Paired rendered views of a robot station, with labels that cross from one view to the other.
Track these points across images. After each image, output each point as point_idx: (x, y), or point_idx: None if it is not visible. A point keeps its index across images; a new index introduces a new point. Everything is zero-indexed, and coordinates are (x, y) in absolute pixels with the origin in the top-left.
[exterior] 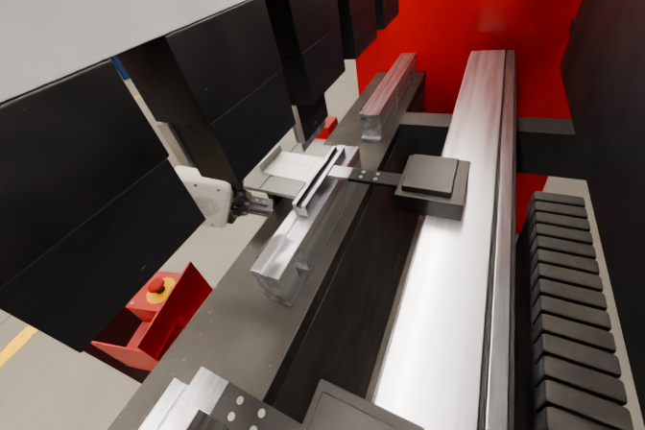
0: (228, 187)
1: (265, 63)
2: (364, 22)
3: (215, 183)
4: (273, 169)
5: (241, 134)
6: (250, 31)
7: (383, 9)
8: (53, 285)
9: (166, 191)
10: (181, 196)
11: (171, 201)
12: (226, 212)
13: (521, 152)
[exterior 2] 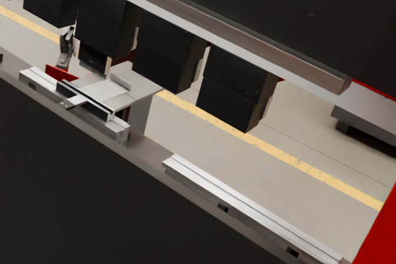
0: (60, 34)
1: None
2: (154, 62)
3: (63, 28)
4: (108, 82)
5: None
6: None
7: (200, 90)
8: None
9: None
10: None
11: None
12: (59, 45)
13: None
